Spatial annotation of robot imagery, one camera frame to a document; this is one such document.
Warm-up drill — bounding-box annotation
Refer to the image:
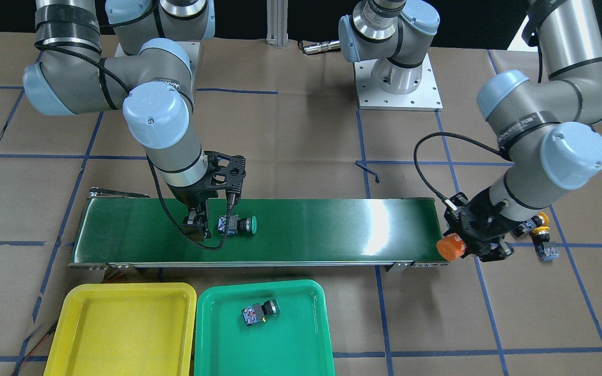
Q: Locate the yellow push button front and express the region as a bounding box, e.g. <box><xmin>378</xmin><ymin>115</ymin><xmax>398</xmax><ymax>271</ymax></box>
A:
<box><xmin>511</xmin><ymin>212</ymin><xmax>549</xmax><ymax>238</ymax></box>

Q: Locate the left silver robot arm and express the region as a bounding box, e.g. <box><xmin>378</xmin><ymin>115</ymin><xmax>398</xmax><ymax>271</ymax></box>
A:
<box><xmin>338</xmin><ymin>1</ymin><xmax>602</xmax><ymax>262</ymax></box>

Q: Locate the red and black wire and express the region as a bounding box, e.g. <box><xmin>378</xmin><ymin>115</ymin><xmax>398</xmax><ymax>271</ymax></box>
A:
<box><xmin>17</xmin><ymin>322</ymin><xmax>59</xmax><ymax>376</ymax></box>

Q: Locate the yellow push button rear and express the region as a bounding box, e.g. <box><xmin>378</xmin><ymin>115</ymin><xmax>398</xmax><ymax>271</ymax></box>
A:
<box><xmin>530</xmin><ymin>226</ymin><xmax>559</xmax><ymax>262</ymax></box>

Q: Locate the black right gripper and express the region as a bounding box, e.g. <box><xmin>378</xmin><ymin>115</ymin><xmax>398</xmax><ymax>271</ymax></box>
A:
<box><xmin>167</xmin><ymin>151</ymin><xmax>246</xmax><ymax>241</ymax></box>

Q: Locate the aluminium frame post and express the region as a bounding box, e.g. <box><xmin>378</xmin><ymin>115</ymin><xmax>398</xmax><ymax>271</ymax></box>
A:
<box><xmin>265</xmin><ymin>0</ymin><xmax>289</xmax><ymax>50</ymax></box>

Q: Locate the black braided cable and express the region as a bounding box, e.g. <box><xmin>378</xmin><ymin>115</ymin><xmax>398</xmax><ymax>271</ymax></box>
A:
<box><xmin>97</xmin><ymin>57</ymin><xmax>228</xmax><ymax>252</ymax></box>

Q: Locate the orange cylinder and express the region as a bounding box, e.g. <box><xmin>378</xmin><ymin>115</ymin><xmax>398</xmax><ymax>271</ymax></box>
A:
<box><xmin>436</xmin><ymin>233</ymin><xmax>468</xmax><ymax>262</ymax></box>

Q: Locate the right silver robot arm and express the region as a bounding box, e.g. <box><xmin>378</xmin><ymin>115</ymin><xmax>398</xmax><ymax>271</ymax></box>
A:
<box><xmin>23</xmin><ymin>1</ymin><xmax>245</xmax><ymax>249</ymax></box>

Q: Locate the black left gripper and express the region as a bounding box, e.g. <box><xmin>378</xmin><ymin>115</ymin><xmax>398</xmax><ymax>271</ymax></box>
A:
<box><xmin>443</xmin><ymin>190</ymin><xmax>517</xmax><ymax>262</ymax></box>

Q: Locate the yellow plastic tray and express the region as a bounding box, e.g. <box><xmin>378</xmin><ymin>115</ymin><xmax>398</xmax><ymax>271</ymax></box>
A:
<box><xmin>44</xmin><ymin>283</ymin><xmax>198</xmax><ymax>375</ymax></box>

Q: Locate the green plastic tray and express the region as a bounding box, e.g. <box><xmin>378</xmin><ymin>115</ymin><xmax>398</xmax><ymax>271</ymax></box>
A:
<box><xmin>194</xmin><ymin>280</ymin><xmax>336</xmax><ymax>375</ymax></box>

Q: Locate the yellow push button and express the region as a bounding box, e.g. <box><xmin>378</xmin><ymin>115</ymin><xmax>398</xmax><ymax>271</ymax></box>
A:
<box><xmin>511</xmin><ymin>212</ymin><xmax>549</xmax><ymax>238</ymax></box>
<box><xmin>530</xmin><ymin>226</ymin><xmax>559</xmax><ymax>262</ymax></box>

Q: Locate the green conveyor belt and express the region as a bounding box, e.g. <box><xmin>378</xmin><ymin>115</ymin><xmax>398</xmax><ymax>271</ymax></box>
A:
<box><xmin>68</xmin><ymin>196</ymin><xmax>448</xmax><ymax>268</ymax></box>

